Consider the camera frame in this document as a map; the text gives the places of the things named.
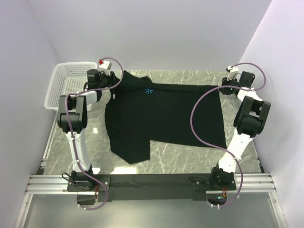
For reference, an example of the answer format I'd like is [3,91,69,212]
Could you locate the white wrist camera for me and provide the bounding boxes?
[226,66,239,81]
[98,59,112,71]

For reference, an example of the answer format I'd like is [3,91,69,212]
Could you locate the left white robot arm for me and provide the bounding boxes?
[57,69,115,191]

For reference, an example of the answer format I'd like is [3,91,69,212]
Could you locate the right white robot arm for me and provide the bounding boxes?
[208,66,271,190]

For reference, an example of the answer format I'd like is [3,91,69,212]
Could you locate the white plastic basket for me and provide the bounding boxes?
[44,61,97,111]

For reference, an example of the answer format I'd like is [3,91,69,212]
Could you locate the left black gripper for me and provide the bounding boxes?
[98,70,121,89]

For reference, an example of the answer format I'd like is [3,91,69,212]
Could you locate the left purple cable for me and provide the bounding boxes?
[65,57,124,211]

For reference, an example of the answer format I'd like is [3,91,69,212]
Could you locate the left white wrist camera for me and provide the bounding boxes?
[98,59,112,71]

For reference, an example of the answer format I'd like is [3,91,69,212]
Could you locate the black base beam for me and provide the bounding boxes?
[67,172,238,203]

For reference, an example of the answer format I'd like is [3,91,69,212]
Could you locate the black t shirt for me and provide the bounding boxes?
[105,72,226,164]

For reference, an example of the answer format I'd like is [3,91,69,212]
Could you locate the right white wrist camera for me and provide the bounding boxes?
[226,66,239,81]

